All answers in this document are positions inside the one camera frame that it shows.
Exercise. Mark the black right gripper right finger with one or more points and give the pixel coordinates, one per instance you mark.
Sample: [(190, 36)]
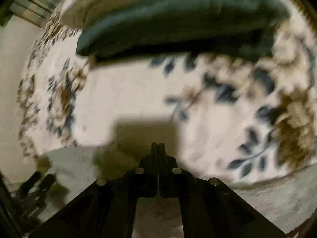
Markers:
[(209, 208)]

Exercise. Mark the grey fluffy fleece pants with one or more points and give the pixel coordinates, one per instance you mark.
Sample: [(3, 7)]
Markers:
[(287, 202)]

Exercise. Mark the floral cream brown blanket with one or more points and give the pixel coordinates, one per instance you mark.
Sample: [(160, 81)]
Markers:
[(218, 115)]

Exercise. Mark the dark green folded garment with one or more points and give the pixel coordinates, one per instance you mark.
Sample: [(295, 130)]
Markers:
[(239, 28)]

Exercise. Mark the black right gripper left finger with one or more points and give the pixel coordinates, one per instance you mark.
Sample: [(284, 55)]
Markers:
[(107, 207)]

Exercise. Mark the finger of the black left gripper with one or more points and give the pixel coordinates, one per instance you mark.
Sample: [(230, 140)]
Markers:
[(35, 189)]

